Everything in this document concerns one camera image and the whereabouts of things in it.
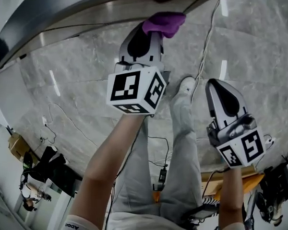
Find person's white shirt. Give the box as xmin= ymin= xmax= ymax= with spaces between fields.
xmin=62 ymin=211 xmax=183 ymax=230

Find large orange cushion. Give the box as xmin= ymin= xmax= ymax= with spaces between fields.
xmin=215 ymin=173 xmax=265 ymax=196

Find person's right white shoe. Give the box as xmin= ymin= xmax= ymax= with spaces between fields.
xmin=176 ymin=76 xmax=195 ymax=98

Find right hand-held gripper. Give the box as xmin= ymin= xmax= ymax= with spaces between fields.
xmin=205 ymin=79 xmax=266 ymax=170

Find person's right forearm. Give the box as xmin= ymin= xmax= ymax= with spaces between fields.
xmin=217 ymin=166 xmax=245 ymax=215

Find person's grey trousers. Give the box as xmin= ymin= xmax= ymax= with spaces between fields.
xmin=110 ymin=90 xmax=204 ymax=219

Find black power adapter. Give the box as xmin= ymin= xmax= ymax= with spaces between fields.
xmin=158 ymin=168 xmax=168 ymax=183

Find purple cloth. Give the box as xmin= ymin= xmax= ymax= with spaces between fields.
xmin=143 ymin=11 xmax=187 ymax=39

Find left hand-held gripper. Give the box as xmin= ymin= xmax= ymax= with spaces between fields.
xmin=106 ymin=24 xmax=171 ymax=116

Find brown cardboard box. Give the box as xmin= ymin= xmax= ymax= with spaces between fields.
xmin=8 ymin=132 xmax=31 ymax=162

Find dark wooden sink cabinet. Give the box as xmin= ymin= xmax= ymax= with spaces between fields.
xmin=0 ymin=0 xmax=245 ymax=70

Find long white extension cable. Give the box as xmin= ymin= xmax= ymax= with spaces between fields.
xmin=190 ymin=0 xmax=221 ymax=105

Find person's left forearm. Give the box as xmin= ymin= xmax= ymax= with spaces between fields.
xmin=81 ymin=115 xmax=146 ymax=184

